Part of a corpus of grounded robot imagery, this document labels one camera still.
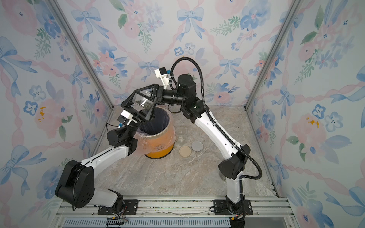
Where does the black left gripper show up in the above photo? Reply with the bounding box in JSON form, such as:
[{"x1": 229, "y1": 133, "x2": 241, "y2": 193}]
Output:
[{"x1": 121, "y1": 96, "x2": 156, "y2": 142}]

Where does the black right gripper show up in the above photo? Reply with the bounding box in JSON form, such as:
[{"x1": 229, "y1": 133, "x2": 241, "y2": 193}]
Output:
[{"x1": 141, "y1": 85, "x2": 189, "y2": 107}]

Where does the glass jar with tea leaves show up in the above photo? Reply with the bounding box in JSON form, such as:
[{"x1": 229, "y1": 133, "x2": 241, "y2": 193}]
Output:
[{"x1": 175, "y1": 127, "x2": 187, "y2": 143}]

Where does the beige jar lid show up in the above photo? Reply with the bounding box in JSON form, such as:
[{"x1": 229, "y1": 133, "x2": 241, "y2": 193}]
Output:
[{"x1": 179, "y1": 146, "x2": 192, "y2": 158}]

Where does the grey metal jar lid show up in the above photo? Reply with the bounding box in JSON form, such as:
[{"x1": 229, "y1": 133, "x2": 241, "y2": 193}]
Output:
[{"x1": 191, "y1": 141, "x2": 204, "y2": 152}]

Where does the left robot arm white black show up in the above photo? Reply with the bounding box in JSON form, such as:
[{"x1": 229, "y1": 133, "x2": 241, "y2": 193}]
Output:
[{"x1": 55, "y1": 90, "x2": 157, "y2": 215}]

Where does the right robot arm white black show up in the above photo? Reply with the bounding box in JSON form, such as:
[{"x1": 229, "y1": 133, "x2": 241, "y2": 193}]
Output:
[{"x1": 134, "y1": 74, "x2": 256, "y2": 219}]

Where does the orange trash bin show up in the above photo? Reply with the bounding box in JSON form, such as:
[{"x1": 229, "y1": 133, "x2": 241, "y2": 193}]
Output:
[{"x1": 136, "y1": 108, "x2": 176, "y2": 159}]

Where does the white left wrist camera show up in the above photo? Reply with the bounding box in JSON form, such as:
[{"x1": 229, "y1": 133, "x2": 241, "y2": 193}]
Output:
[{"x1": 117, "y1": 110, "x2": 133, "y2": 128}]

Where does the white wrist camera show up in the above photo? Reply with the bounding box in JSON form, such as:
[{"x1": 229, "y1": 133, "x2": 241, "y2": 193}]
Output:
[
  {"x1": 117, "y1": 110, "x2": 133, "y2": 128},
  {"x1": 155, "y1": 67, "x2": 173, "y2": 89}
]

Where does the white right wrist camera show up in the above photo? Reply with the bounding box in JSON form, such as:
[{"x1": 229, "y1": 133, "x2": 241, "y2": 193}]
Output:
[{"x1": 155, "y1": 67, "x2": 173, "y2": 89}]

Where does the left aluminium corner post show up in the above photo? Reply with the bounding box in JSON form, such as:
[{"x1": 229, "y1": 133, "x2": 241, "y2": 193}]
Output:
[{"x1": 46, "y1": 0, "x2": 114, "y2": 110}]

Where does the aluminium corner post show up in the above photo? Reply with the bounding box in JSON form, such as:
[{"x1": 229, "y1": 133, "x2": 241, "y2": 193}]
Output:
[
  {"x1": 46, "y1": 0, "x2": 114, "y2": 110},
  {"x1": 244, "y1": 0, "x2": 302, "y2": 111}
]

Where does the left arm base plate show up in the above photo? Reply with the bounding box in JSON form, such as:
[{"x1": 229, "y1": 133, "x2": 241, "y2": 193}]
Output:
[{"x1": 98, "y1": 199, "x2": 139, "y2": 216}]

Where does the aluminium frame rail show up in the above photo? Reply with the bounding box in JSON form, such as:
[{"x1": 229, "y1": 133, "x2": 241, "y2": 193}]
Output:
[{"x1": 51, "y1": 196, "x2": 299, "y2": 228}]

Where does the black corrugated cable conduit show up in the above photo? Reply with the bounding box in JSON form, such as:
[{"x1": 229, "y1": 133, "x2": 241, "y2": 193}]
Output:
[{"x1": 169, "y1": 56, "x2": 263, "y2": 180}]

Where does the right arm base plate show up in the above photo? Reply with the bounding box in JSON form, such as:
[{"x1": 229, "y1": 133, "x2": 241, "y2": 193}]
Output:
[{"x1": 210, "y1": 199, "x2": 253, "y2": 216}]

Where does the right aluminium corner post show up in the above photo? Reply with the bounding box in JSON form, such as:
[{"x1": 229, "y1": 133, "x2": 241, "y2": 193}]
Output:
[{"x1": 244, "y1": 0, "x2": 302, "y2": 111}]

